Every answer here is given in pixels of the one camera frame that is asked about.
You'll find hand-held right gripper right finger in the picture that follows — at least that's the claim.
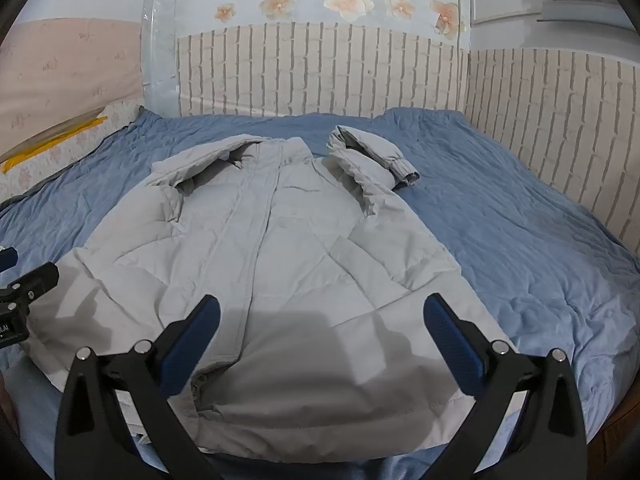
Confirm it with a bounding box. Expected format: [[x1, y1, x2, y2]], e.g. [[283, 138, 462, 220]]
[[412, 292, 589, 480]]

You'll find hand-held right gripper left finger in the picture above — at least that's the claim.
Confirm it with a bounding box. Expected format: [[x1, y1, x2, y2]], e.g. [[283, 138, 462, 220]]
[[54, 294, 223, 480]]

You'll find yellow tape strip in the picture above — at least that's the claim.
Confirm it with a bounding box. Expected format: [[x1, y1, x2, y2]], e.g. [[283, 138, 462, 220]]
[[0, 116, 109, 175]]

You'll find blue bed blanket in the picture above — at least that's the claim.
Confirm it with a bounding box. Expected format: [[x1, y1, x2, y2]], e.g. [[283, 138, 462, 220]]
[[0, 106, 640, 480]]

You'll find floral pillow with yellow stripe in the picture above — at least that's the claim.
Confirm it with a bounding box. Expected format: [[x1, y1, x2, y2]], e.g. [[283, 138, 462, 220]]
[[0, 99, 147, 203]]

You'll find pink curtain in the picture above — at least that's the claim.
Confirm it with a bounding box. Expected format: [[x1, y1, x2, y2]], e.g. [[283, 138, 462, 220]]
[[0, 17, 146, 161]]

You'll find clear plastic sheet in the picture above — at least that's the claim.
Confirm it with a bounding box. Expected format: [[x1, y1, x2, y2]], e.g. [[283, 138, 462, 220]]
[[140, 0, 182, 117]]

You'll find brick pattern wall panel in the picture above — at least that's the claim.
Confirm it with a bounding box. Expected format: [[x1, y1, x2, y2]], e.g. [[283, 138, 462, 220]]
[[175, 22, 471, 120], [462, 47, 640, 258]]

